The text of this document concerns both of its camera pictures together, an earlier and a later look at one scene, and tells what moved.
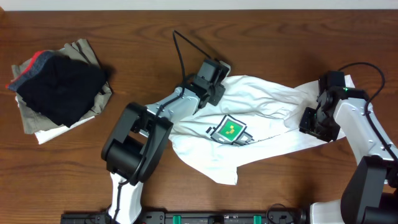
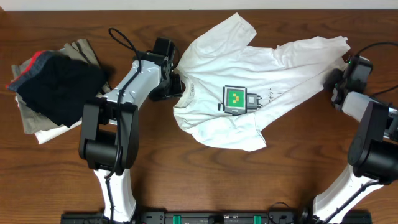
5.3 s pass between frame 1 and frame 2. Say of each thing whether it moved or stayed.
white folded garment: stayed
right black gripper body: moved
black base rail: stayed
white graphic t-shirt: moved
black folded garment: stayed
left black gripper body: moved
